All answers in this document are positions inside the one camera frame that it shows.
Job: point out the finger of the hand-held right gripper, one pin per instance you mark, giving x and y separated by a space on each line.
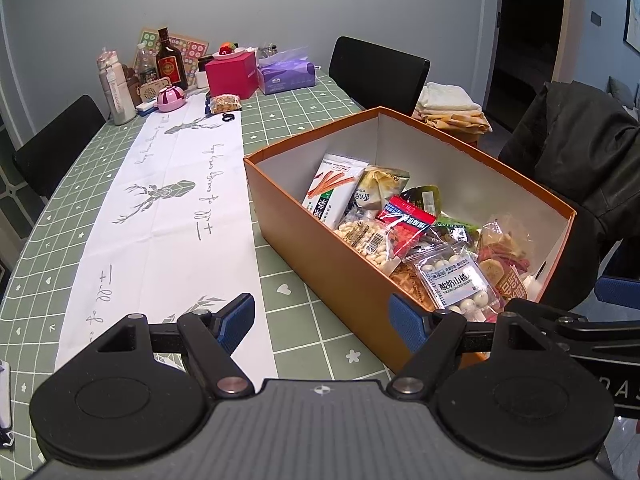
600 342
622 291

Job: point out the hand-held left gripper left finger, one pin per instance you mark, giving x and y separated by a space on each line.
235 320

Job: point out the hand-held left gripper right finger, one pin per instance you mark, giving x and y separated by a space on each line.
410 322

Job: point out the white yogurt balls packet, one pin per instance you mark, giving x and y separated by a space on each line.
455 280

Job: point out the clear peanut packet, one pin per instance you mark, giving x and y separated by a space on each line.
365 240

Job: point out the red snack packet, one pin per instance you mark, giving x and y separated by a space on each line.
405 225

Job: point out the light green raisin packet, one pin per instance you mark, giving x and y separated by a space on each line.
457 232

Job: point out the orange cardboard box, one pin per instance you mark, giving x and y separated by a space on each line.
310 245

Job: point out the dried fruit slices bag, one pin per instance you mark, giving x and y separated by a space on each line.
505 260

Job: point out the dark green snack packet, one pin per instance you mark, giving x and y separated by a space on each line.
422 200

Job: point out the yellow blue chips bag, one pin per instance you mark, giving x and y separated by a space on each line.
380 187

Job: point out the white packet with orange sticks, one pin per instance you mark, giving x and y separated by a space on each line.
332 190

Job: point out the white deer print table runner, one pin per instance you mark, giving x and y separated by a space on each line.
165 240

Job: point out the dark jacket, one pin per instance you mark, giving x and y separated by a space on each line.
575 150

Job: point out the black scissors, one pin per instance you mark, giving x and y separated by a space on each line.
227 117

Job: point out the clear bag of nuts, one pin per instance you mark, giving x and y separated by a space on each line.
225 104

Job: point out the stack of folded cloths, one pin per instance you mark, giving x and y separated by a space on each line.
450 107

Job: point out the small blue white box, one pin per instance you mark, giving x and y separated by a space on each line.
146 109

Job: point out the pink round container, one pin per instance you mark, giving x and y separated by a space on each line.
171 99

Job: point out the pink square box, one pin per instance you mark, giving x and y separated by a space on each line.
232 77

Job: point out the beige small speaker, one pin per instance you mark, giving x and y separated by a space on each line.
150 92

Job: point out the black chair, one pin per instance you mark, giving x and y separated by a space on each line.
55 145
375 75

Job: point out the purple tissue pack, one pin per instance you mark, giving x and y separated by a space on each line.
287 72

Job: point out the white water bottle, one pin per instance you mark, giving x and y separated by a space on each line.
117 90

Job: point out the brown glass bottle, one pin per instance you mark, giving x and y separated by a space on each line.
170 65

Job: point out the clear bottle green label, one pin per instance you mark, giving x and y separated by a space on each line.
145 67

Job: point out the small plate with red item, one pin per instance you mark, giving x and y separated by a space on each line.
229 51

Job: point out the dotted pattern board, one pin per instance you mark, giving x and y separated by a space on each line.
195 50

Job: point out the framed wall picture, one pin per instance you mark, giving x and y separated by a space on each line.
634 10

